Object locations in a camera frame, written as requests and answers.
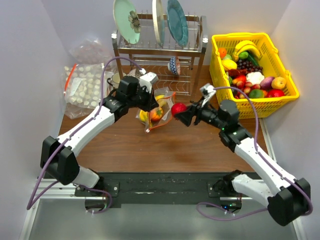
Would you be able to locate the mint green flower plate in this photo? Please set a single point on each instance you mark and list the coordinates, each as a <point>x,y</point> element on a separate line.
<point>127,20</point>

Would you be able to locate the blue patterned bowl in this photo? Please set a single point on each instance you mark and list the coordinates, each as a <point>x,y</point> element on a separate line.
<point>174,66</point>

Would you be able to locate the dark grape bunch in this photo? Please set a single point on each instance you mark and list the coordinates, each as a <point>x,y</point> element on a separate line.
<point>247,65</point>

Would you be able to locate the clear orange zip bag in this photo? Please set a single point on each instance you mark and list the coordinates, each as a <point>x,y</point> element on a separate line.
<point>165,99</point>

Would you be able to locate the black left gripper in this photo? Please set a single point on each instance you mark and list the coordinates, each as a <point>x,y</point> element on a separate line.
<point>151,102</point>

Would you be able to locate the metal dish rack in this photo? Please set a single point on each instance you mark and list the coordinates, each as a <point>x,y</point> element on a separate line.
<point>154,58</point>

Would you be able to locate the teal plate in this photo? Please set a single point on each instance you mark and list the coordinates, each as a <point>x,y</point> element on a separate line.
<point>177,23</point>

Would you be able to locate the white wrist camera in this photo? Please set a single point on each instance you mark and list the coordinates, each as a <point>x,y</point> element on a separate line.
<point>207,92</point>
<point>147,79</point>

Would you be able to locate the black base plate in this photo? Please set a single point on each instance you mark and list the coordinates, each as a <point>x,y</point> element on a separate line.
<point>169,188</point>

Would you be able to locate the white cauliflower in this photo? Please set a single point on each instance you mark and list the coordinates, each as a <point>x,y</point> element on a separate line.
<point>255,77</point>

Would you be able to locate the bag of red pieces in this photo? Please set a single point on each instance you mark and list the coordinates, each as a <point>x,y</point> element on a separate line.
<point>90,50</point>

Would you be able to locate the red apple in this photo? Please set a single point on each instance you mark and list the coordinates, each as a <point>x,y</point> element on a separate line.
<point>178,108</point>

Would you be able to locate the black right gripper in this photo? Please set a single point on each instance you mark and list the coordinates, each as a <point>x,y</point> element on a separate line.
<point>186,117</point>

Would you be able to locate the bag of white round pieces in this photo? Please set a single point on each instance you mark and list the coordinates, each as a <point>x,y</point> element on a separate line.
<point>82,85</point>

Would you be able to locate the green lime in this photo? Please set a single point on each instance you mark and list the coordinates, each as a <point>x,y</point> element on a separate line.
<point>256,94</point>

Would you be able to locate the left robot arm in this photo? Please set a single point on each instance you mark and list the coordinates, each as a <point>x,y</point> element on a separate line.
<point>59,155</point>

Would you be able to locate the red tomato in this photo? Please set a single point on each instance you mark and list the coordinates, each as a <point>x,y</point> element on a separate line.
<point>275,93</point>

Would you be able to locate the orange fruit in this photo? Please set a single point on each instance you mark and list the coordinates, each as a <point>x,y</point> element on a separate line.
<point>279,83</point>

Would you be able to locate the cream plate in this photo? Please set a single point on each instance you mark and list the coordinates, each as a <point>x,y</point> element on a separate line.
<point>158,22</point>

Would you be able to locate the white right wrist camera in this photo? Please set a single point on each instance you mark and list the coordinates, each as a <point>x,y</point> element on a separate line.
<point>207,92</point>

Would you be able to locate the grey patterned bowl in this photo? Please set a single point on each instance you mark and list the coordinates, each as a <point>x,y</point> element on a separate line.
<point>135,73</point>

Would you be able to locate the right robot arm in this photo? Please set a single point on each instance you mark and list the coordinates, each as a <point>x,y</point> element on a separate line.
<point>281,194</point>

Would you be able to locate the yellow lemon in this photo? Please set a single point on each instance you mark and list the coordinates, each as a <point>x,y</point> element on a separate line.
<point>229,64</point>

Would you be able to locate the cream enamel mug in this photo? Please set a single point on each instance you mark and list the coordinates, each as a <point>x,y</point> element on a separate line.
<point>114,80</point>

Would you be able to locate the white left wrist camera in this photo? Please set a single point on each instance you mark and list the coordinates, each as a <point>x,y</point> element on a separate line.
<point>147,79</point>

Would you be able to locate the red orange bell pepper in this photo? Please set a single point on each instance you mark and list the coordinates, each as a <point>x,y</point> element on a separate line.
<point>156,114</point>

